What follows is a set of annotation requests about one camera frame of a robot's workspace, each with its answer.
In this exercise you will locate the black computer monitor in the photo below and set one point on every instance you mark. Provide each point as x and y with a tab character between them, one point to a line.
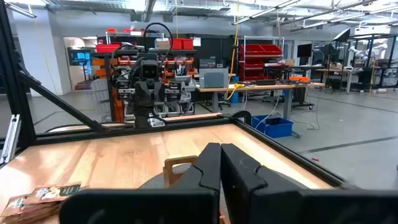
304	50

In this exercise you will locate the metal rack with red bins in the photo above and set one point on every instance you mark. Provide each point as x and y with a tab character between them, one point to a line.
259	51

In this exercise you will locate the grey equipment case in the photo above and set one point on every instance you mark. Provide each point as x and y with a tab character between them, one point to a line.
214	77

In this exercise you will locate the wooden compartment tray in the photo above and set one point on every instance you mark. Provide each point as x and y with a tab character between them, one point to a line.
167	174

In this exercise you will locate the small red floor marker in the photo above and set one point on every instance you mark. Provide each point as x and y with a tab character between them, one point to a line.
315	159

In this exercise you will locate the blue plastic bin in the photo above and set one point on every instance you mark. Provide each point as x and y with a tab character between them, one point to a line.
273	127

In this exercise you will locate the black studio softbox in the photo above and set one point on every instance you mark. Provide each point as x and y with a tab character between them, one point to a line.
342	35

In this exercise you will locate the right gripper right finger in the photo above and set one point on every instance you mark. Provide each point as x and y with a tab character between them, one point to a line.
248	193

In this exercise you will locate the red plastic bin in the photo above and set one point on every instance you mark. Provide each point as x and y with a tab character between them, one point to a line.
107	48
182	44

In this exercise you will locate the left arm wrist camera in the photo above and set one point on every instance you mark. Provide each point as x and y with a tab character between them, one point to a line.
150	70

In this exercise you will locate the wall display screen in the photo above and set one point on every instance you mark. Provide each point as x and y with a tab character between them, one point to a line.
80	57

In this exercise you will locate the silver aluminium extrusion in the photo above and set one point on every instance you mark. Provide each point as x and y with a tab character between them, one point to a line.
11	140

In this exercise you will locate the shelf rack with orange bins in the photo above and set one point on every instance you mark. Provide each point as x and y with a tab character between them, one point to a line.
121	62

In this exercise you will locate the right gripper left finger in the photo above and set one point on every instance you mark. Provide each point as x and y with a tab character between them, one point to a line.
199	186

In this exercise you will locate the black aluminium table frame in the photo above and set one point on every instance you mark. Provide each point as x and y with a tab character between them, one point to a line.
18	77

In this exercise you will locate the wooden workbench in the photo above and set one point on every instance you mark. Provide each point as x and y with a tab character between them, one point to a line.
264	87

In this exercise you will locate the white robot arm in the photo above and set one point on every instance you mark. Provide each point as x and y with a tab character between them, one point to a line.
373	51

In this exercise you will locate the grey round woven placemat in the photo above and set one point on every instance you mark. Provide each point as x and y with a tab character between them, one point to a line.
155	183

